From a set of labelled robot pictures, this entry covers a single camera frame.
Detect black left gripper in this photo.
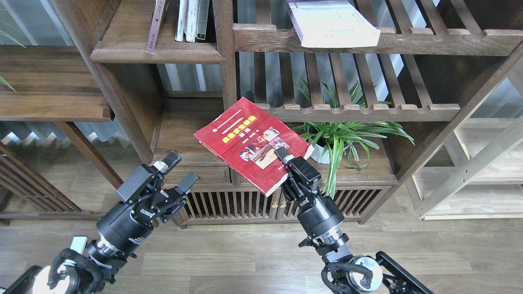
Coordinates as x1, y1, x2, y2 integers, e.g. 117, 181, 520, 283
96, 151, 199, 254

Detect red book with photos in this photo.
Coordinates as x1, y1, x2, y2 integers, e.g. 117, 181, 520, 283
194, 98, 314, 195

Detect white metal bar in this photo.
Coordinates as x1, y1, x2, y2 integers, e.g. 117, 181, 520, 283
69, 236, 88, 254

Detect light wooden shelf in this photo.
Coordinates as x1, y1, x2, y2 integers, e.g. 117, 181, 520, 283
406, 67, 523, 221

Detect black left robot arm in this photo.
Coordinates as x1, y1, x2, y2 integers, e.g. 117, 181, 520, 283
1, 152, 199, 294

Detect white plant pot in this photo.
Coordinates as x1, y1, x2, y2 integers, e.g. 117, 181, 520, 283
311, 139, 330, 164

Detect dark slatted wooden rack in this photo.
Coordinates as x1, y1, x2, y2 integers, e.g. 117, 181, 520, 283
0, 143, 93, 226

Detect dark wooden bookshelf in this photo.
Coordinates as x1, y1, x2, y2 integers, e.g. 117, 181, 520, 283
52, 0, 523, 229

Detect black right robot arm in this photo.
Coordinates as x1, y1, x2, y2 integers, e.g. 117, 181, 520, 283
276, 147, 430, 294

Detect maroon book white characters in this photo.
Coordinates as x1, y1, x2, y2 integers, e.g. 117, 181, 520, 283
145, 0, 170, 54

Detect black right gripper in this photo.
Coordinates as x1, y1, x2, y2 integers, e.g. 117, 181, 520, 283
275, 147, 344, 241

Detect white upright book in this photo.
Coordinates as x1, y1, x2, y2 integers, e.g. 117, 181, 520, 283
175, 0, 189, 42
185, 0, 200, 42

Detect green spider plant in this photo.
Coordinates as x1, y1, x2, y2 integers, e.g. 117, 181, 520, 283
292, 78, 416, 198

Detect dark green upright book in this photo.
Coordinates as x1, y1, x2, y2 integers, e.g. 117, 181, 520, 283
196, 0, 210, 43

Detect white lavender book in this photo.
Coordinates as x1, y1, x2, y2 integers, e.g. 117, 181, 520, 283
287, 0, 381, 48

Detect white upright book middle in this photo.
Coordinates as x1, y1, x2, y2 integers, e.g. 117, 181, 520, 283
185, 0, 200, 42

